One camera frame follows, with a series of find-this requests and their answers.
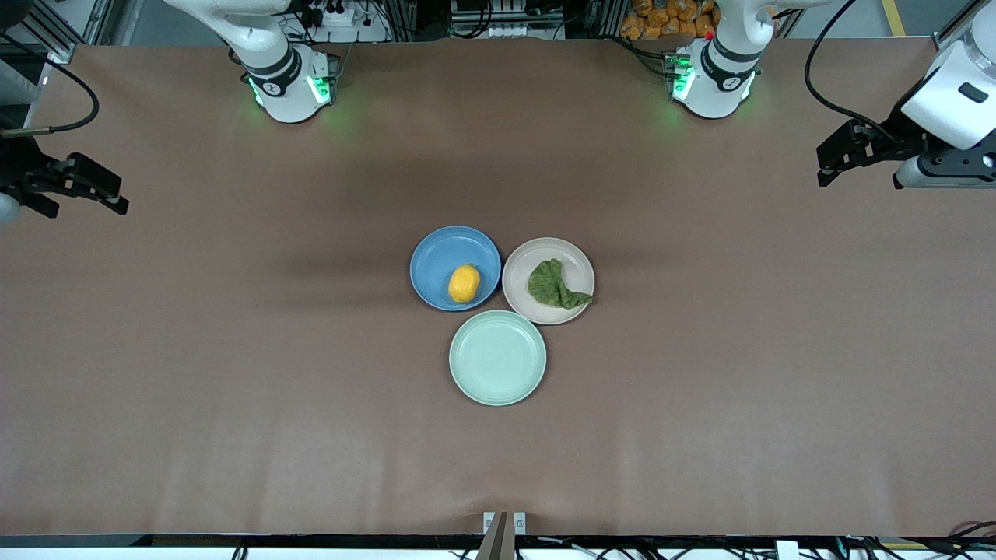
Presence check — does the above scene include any green lettuce leaf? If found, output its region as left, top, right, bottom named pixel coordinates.
left=528, top=259, right=596, bottom=310

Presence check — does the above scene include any yellow lemon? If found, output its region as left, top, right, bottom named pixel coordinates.
left=448, top=264, right=481, bottom=304

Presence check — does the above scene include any pile of orange items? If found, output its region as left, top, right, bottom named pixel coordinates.
left=620, top=0, right=721, bottom=41

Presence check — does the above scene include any table cover sheet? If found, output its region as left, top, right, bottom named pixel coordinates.
left=0, top=37, right=996, bottom=539

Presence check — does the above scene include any beige plate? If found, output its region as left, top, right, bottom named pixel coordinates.
left=502, top=237, right=596, bottom=326

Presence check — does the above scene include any white power strip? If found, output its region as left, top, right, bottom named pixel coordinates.
left=300, top=0, right=391, bottom=44

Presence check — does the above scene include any blue plate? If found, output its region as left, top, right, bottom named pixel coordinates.
left=409, top=226, right=503, bottom=313

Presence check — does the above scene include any mint green plate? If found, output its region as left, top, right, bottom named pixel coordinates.
left=448, top=310, right=548, bottom=407

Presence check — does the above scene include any aluminium frame profile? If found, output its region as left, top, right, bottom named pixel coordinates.
left=0, top=0, right=106, bottom=65
left=932, top=0, right=996, bottom=55

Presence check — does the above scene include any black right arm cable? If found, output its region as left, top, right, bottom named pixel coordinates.
left=0, top=35, right=100, bottom=138

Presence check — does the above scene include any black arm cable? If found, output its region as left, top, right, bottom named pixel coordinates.
left=0, top=35, right=100, bottom=138
left=804, top=0, right=907, bottom=149

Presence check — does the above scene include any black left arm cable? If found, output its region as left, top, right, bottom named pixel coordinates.
left=804, top=0, right=907, bottom=149

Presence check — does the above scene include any metal mount bracket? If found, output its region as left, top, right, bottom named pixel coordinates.
left=476, top=510, right=528, bottom=560

